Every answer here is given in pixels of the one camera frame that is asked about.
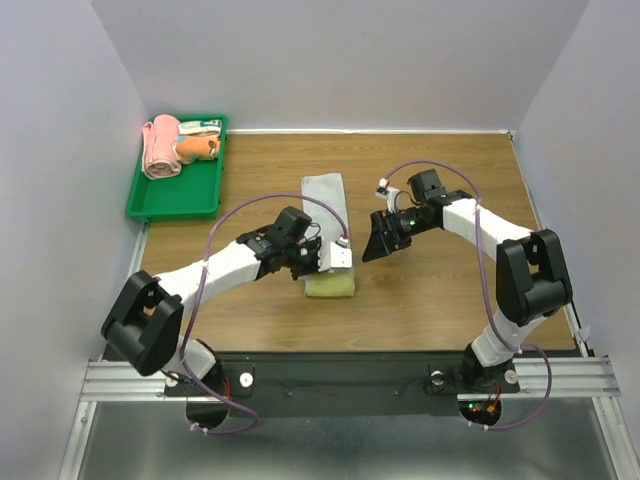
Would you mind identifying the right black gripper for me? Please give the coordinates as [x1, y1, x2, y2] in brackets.
[362, 206, 436, 262]

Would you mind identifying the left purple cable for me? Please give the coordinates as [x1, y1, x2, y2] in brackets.
[179, 193, 351, 435]

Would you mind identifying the aluminium frame rail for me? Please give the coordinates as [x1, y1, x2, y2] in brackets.
[80, 357, 621, 402]

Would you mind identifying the green plastic tray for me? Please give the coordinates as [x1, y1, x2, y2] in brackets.
[126, 114, 228, 222]

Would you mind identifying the yellow green towel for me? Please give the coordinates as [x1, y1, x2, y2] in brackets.
[301, 173, 355, 298]

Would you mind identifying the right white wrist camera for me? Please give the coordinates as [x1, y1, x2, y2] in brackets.
[375, 178, 401, 213]

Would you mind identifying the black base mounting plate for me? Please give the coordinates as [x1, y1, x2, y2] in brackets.
[164, 351, 521, 419]

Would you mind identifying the rolled pink towel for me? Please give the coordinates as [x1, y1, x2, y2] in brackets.
[141, 114, 182, 180]

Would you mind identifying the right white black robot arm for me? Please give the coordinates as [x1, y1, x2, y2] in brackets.
[362, 169, 573, 390]

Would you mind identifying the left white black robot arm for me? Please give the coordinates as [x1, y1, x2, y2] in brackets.
[101, 207, 322, 394]

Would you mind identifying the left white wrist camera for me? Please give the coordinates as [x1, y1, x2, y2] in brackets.
[318, 242, 353, 272]

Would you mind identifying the orange polka dot towel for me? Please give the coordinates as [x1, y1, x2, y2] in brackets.
[173, 135, 221, 165]

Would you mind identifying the rolled white blue towel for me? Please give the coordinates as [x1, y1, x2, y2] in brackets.
[178, 119, 224, 136]

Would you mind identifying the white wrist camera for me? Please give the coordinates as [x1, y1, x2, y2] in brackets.
[375, 178, 401, 213]
[318, 242, 353, 272]

